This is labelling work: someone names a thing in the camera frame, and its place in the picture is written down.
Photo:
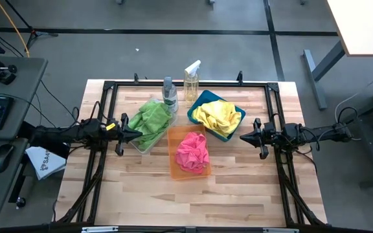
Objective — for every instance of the gray computer desk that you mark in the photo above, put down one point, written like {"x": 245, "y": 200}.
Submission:
{"x": 15, "y": 81}

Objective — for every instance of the spray bottle gray trigger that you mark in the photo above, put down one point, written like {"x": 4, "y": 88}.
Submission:
{"x": 169, "y": 94}

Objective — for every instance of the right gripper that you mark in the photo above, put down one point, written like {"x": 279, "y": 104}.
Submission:
{"x": 272, "y": 134}

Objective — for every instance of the light top desk gray legs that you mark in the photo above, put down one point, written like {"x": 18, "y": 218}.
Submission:
{"x": 364, "y": 26}

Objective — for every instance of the yellow tape label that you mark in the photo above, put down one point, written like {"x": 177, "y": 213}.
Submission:
{"x": 110, "y": 126}

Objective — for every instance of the black clamp mount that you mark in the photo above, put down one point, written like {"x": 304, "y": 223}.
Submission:
{"x": 3, "y": 74}

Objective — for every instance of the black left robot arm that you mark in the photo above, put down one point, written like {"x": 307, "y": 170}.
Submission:
{"x": 63, "y": 132}

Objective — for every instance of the orange translucent plastic basket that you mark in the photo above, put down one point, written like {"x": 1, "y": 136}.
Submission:
{"x": 173, "y": 155}

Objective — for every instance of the black knob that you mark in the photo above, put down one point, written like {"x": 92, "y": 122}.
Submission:
{"x": 20, "y": 202}

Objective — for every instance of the clear plastic basket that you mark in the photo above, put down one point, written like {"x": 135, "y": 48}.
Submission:
{"x": 134, "y": 147}

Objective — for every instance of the blue plastic basket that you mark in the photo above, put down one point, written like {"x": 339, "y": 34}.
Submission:
{"x": 206, "y": 95}

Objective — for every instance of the black frame clamp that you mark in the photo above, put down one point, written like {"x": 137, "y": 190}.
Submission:
{"x": 136, "y": 78}
{"x": 239, "y": 77}

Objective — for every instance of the spray bottle white trigger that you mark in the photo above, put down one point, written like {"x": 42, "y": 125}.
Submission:
{"x": 191, "y": 84}

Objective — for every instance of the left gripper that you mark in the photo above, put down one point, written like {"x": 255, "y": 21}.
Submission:
{"x": 121, "y": 139}

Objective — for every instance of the white printed bag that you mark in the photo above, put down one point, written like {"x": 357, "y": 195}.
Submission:
{"x": 45, "y": 161}

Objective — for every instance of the black aluminium table frame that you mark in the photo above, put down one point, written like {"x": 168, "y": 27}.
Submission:
{"x": 108, "y": 97}

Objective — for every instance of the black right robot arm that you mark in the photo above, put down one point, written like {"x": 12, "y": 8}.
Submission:
{"x": 319, "y": 133}

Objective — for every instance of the green microfiber towel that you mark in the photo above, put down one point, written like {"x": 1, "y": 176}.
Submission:
{"x": 155, "y": 113}
{"x": 147, "y": 137}

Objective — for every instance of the silver metal bracket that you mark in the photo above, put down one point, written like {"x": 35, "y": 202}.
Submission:
{"x": 99, "y": 229}
{"x": 280, "y": 230}

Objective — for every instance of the yellow microfiber towel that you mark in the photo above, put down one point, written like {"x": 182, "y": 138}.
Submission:
{"x": 227, "y": 124}
{"x": 210, "y": 113}

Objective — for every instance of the black computer mouse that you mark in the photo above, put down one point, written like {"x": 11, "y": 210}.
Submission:
{"x": 2, "y": 158}

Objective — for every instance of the black tripod stand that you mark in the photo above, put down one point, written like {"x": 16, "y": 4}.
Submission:
{"x": 32, "y": 32}

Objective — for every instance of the pink microfiber towel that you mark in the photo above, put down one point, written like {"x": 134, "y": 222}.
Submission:
{"x": 191, "y": 152}

